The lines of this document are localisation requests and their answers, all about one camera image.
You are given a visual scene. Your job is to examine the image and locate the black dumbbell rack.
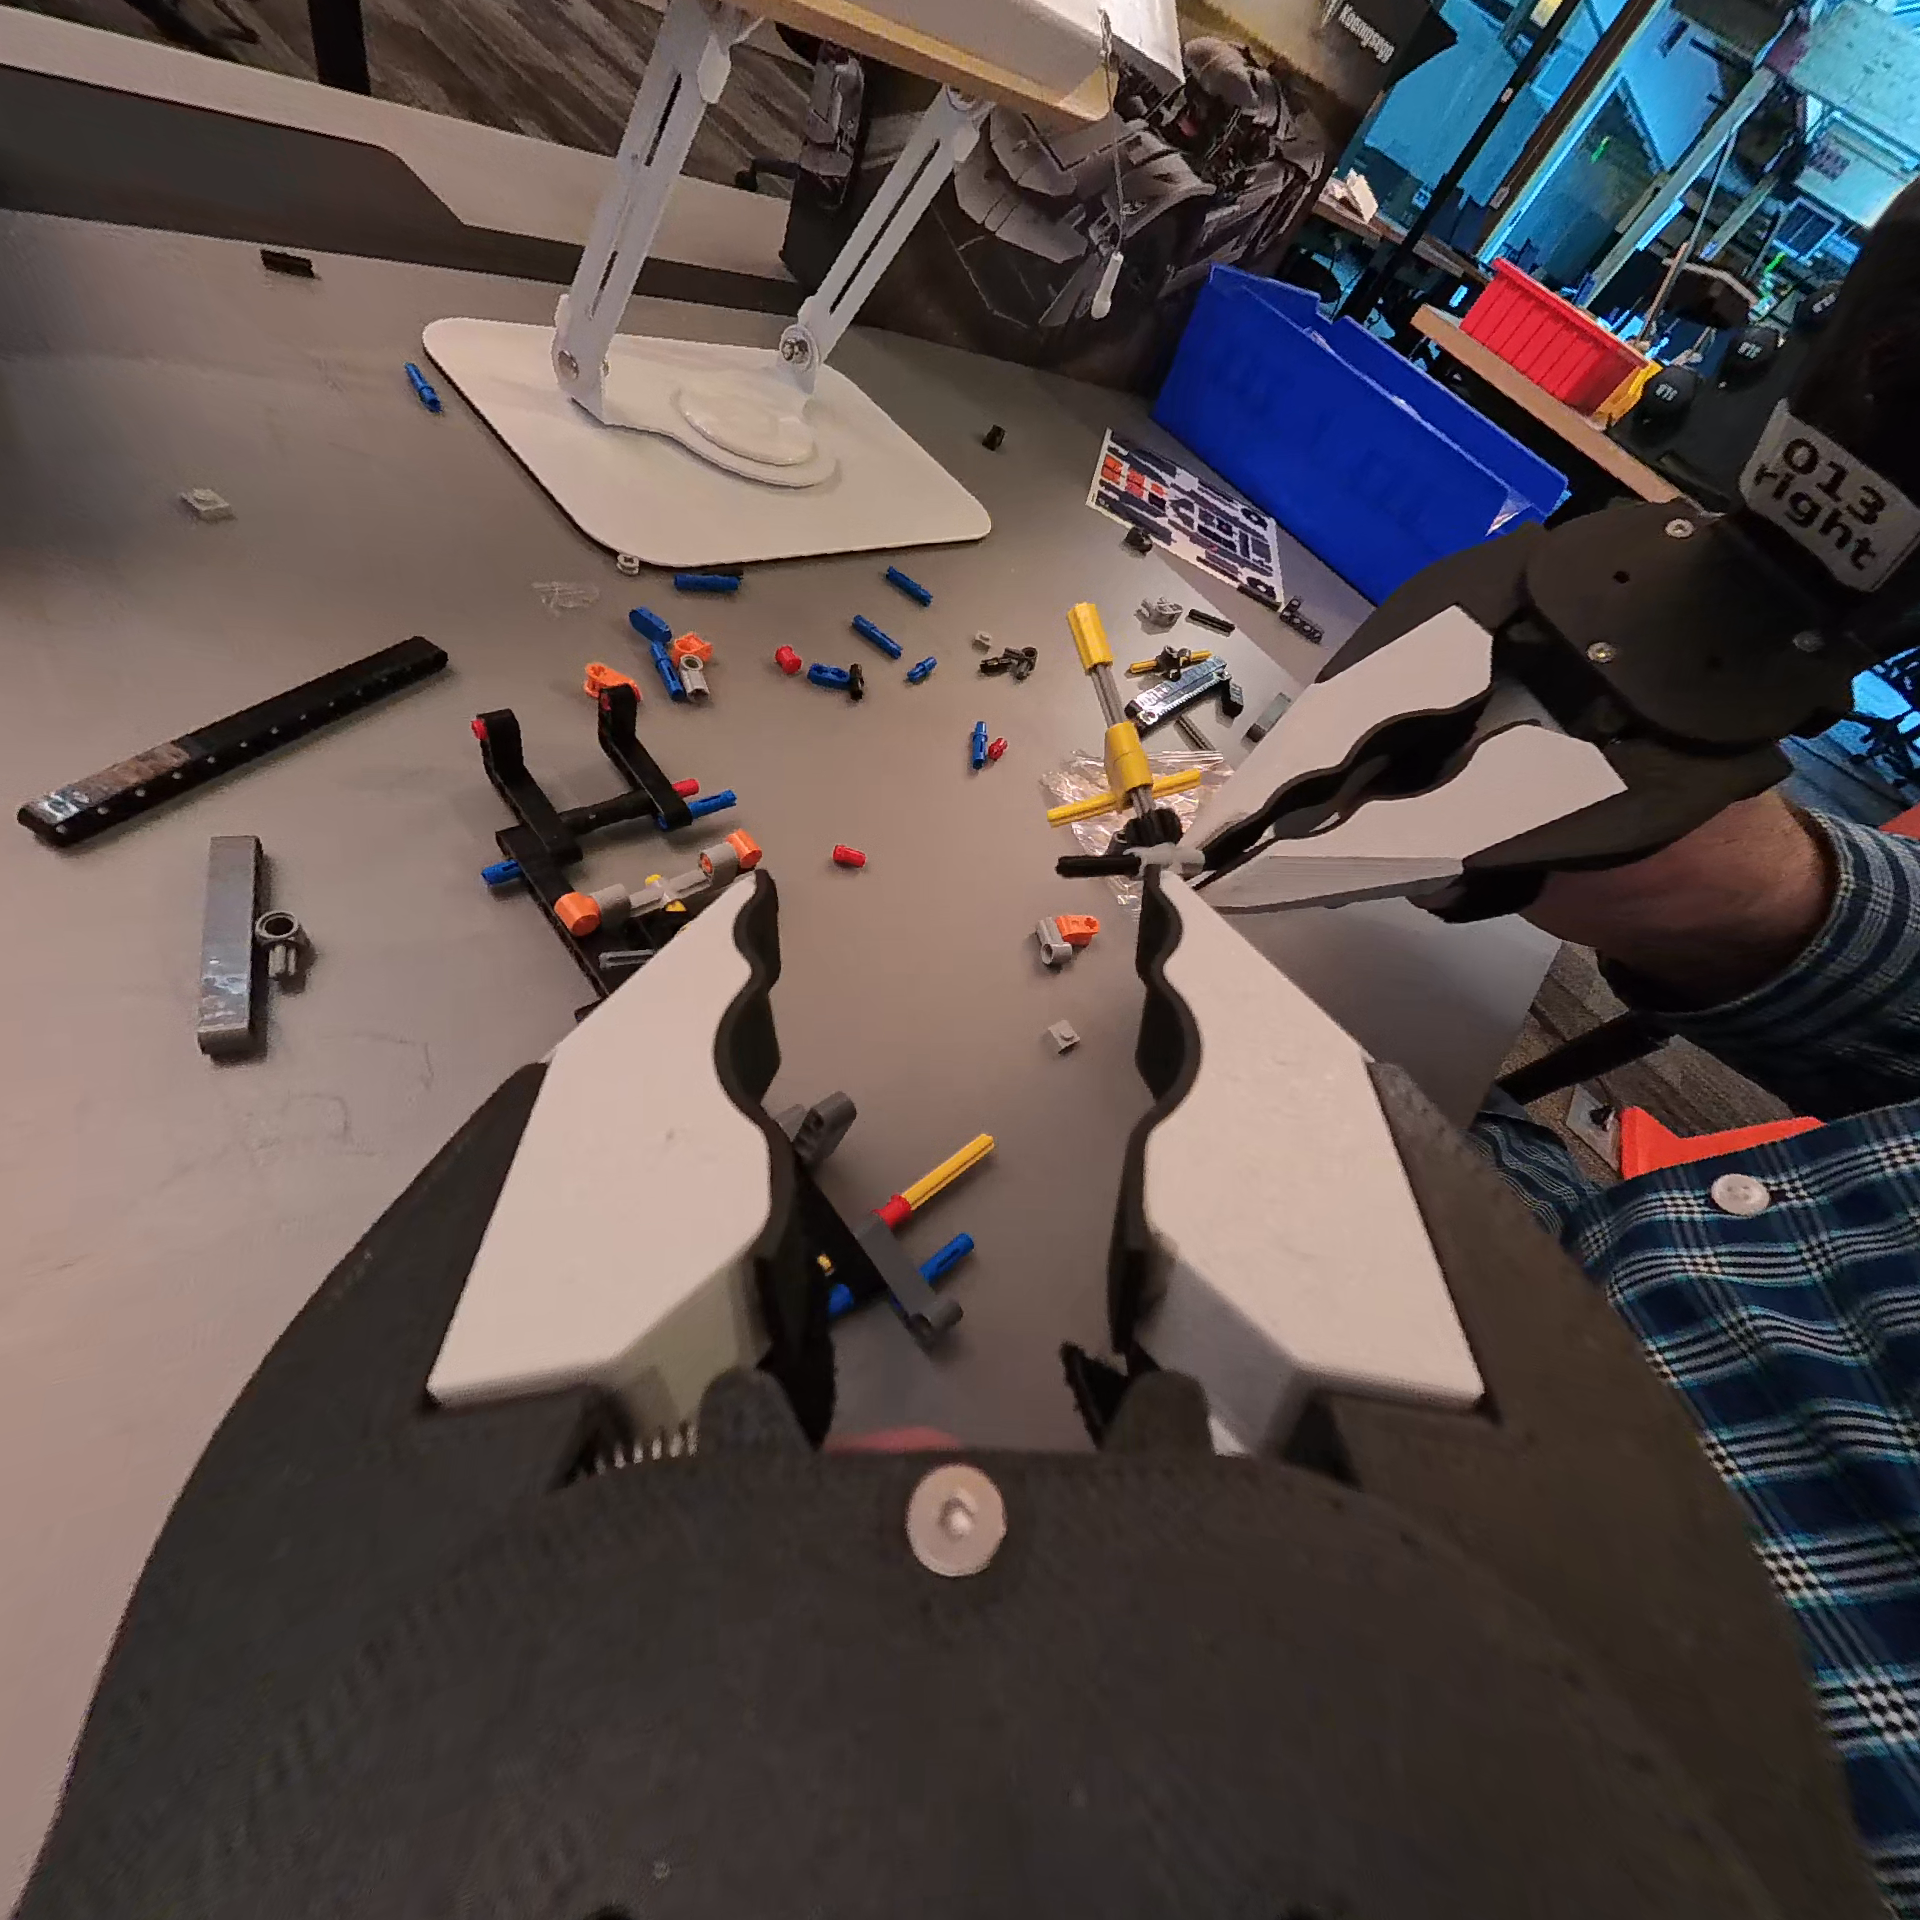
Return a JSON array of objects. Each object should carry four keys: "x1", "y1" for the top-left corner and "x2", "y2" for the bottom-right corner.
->
[{"x1": 1620, "y1": 323, "x2": 1788, "y2": 453}]

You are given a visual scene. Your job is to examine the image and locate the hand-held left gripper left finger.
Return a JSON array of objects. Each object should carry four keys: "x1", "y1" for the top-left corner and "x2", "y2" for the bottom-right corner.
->
[{"x1": 427, "y1": 871, "x2": 819, "y2": 1441}]

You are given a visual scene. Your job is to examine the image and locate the dark lego beam subassembly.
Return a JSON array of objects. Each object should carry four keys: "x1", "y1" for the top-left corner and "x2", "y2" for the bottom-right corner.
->
[{"x1": 1126, "y1": 647, "x2": 1248, "y2": 729}]

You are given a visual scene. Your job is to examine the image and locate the page holder wire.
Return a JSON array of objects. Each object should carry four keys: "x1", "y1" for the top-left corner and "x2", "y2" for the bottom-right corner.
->
[{"x1": 1090, "y1": 0, "x2": 1128, "y2": 320}]

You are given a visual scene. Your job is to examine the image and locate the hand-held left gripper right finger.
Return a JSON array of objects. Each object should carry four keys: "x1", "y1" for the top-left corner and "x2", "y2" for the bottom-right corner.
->
[{"x1": 1118, "y1": 877, "x2": 1489, "y2": 1449}]

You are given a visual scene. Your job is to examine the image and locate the black lego chassis assembly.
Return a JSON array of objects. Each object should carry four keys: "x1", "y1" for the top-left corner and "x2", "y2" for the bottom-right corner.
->
[{"x1": 471, "y1": 704, "x2": 1000, "y2": 1349}]

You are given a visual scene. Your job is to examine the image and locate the orange plastic object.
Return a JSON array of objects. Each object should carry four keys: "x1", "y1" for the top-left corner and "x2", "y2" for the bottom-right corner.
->
[{"x1": 1612, "y1": 1107, "x2": 1824, "y2": 1179}]

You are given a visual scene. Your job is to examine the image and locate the red plastic bin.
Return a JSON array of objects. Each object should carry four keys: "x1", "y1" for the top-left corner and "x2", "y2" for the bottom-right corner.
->
[{"x1": 1458, "y1": 257, "x2": 1643, "y2": 408}]

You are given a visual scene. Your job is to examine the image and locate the person's right forearm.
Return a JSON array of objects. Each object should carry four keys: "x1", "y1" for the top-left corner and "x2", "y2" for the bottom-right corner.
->
[{"x1": 1530, "y1": 785, "x2": 1920, "y2": 1113}]

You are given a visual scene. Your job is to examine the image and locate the scattered blue lego pins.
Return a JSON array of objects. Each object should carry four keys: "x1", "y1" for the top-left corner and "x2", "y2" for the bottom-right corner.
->
[{"x1": 402, "y1": 358, "x2": 993, "y2": 771}]

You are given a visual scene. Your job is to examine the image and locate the small clear plastic bag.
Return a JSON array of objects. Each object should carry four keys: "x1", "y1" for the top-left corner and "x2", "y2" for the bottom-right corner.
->
[{"x1": 1040, "y1": 750, "x2": 1233, "y2": 840}]

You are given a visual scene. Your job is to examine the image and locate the blue plaid shirt person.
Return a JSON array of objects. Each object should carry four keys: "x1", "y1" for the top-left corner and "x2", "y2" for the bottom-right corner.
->
[{"x1": 1471, "y1": 1095, "x2": 1920, "y2": 1920}]

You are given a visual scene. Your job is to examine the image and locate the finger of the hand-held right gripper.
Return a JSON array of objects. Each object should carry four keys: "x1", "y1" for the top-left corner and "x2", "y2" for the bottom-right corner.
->
[
  {"x1": 1201, "y1": 607, "x2": 1502, "y2": 872},
  {"x1": 1201, "y1": 719, "x2": 1630, "y2": 913}
]

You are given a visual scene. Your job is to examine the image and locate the white book stand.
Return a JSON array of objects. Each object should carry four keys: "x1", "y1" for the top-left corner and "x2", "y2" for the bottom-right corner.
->
[{"x1": 424, "y1": 0, "x2": 1187, "y2": 568}]

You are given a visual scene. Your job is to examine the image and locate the long black lego beam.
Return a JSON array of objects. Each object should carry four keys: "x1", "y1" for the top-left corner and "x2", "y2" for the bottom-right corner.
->
[{"x1": 19, "y1": 638, "x2": 449, "y2": 848}]

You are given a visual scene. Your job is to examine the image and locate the lego sticker sheet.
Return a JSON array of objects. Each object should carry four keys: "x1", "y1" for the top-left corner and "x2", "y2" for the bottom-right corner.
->
[{"x1": 1090, "y1": 429, "x2": 1286, "y2": 607}]

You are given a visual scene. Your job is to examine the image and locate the wooden background table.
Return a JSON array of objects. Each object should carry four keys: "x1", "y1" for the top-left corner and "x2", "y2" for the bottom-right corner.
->
[{"x1": 1410, "y1": 303, "x2": 1682, "y2": 505}]

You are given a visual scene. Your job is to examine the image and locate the yellow connector axle lego assembly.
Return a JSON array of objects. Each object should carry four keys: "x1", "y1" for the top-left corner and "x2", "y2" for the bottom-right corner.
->
[{"x1": 1046, "y1": 598, "x2": 1248, "y2": 887}]

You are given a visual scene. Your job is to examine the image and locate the blue plastic bin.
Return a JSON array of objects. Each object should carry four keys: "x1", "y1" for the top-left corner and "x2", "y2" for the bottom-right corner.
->
[{"x1": 1154, "y1": 268, "x2": 1569, "y2": 600}]

